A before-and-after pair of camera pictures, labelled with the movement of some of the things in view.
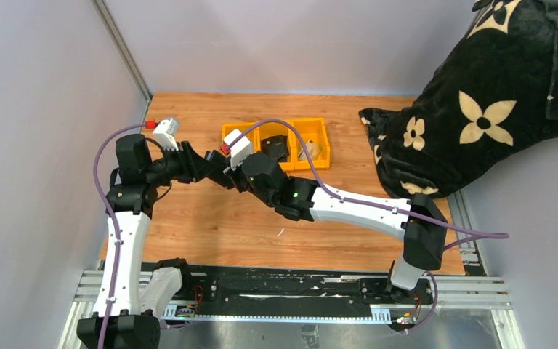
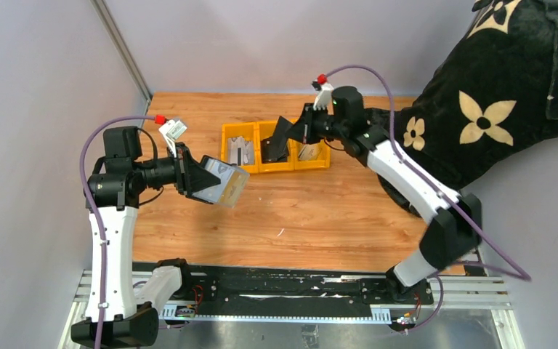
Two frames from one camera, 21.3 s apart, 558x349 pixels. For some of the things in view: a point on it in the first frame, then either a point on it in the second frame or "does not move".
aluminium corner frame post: (122, 49) does not move
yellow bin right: (309, 129) does not move
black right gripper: (229, 174) → (305, 125)
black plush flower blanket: (516, 74) does not move
